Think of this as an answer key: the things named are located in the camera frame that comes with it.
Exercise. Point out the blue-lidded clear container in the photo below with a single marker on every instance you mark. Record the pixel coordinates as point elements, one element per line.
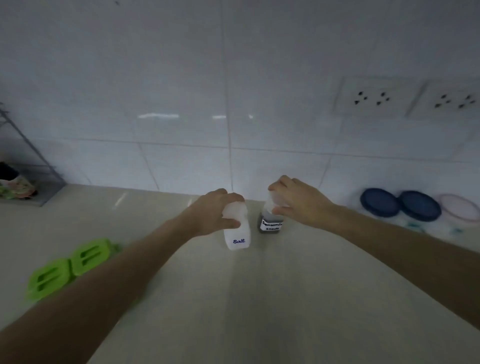
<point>379,202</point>
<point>419,206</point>

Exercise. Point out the dark seed spice jar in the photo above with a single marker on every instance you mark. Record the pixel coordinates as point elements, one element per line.
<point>270,224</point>

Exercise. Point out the person's left forearm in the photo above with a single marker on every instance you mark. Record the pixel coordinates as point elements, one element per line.
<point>93,296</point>

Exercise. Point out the white wall power outlet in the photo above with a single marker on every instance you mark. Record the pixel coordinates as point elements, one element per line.
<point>375,97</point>
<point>448,100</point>

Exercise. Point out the white salt shaker jar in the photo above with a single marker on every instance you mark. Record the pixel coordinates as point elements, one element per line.
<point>237,236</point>

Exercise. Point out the person's right forearm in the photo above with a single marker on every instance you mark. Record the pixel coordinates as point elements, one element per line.
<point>408,251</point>

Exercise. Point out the person's left thumb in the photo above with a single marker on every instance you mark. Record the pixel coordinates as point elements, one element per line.
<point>228,224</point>

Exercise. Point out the green plastic clip lid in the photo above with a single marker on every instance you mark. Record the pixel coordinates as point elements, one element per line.
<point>49,279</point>
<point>93,255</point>

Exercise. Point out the person's right hand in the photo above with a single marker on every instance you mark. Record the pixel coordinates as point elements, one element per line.
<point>305,206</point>

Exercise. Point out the floral patterned cloth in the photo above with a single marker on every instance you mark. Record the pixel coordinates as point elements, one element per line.
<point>15,187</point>

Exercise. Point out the person's left hand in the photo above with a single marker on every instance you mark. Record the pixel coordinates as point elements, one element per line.
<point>208,215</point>

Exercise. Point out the person's right thumb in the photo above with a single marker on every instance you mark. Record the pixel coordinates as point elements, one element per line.
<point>280,210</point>

